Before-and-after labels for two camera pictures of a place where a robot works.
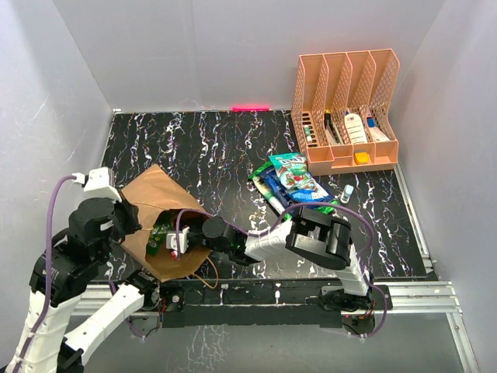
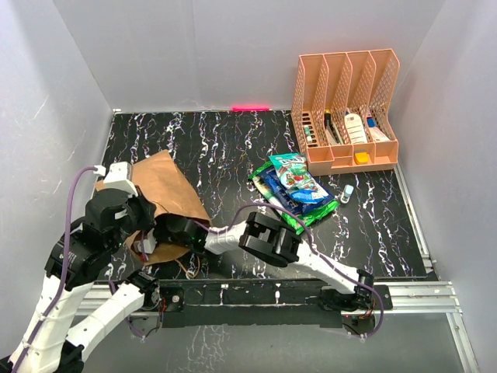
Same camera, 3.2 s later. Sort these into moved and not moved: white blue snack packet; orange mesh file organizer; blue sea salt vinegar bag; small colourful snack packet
Moved: white blue snack packet
Not moved: small colourful snack packet; orange mesh file organizer; blue sea salt vinegar bag
